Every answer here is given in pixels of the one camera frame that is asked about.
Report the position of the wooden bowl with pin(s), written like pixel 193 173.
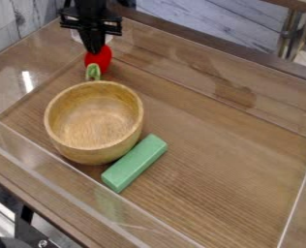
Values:
pixel 93 121

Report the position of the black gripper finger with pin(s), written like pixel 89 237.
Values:
pixel 87 39
pixel 99 41

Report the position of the clear acrylic tray wall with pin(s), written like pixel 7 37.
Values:
pixel 87 211

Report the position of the red plush fruit green stem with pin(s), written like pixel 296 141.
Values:
pixel 96 63

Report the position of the metal table leg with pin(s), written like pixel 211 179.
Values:
pixel 292 36

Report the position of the black table frame bracket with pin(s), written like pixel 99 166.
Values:
pixel 27 234

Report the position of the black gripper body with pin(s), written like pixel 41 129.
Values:
pixel 89 15

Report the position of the green rectangular block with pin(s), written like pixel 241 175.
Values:
pixel 132 164

